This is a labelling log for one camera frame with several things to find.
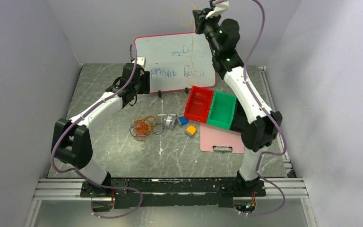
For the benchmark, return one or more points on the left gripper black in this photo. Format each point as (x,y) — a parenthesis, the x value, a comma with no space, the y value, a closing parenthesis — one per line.
(145,78)

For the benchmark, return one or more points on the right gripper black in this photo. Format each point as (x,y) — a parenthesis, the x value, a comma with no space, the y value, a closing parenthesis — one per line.
(200,20)

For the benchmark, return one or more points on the red plastic bin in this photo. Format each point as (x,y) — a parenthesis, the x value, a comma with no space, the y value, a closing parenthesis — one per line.
(198,105)

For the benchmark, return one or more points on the green plastic bin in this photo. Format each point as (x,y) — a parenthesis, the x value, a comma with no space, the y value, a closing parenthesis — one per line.
(222,110)

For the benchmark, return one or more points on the black plastic bin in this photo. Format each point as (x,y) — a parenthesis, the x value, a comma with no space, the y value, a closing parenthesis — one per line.
(239,121)

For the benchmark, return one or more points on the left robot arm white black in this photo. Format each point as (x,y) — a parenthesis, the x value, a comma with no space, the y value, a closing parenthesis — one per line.
(71,142)

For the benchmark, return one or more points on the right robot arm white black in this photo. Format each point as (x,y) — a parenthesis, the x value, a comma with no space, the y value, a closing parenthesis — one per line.
(253,118)

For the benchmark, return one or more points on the clear tape roll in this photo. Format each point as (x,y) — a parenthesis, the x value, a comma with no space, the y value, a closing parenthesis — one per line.
(169,120)

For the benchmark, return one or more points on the blue eraser block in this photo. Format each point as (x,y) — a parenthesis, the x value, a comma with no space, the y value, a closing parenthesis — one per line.
(182,121)

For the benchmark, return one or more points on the yellow eraser block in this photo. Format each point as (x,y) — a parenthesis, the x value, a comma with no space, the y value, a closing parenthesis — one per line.
(190,131)

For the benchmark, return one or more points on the pink clipboard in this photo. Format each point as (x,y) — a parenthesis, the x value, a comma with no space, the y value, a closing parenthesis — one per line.
(215,139)

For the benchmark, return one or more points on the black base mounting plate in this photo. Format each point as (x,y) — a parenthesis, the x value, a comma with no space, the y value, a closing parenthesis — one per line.
(163,192)

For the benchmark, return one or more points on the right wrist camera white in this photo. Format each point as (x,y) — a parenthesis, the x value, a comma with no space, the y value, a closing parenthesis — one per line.
(217,8)

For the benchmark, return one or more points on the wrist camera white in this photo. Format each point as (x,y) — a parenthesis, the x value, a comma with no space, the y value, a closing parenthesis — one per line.
(217,8)
(141,61)

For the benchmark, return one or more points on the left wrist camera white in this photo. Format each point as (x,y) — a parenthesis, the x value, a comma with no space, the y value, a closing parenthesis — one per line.
(141,61)

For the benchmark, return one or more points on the whiteboard with pink frame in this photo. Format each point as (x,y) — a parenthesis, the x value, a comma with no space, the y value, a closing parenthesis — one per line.
(177,61)

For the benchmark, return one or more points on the aluminium rail frame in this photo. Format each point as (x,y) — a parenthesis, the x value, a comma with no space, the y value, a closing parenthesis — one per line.
(56,189)

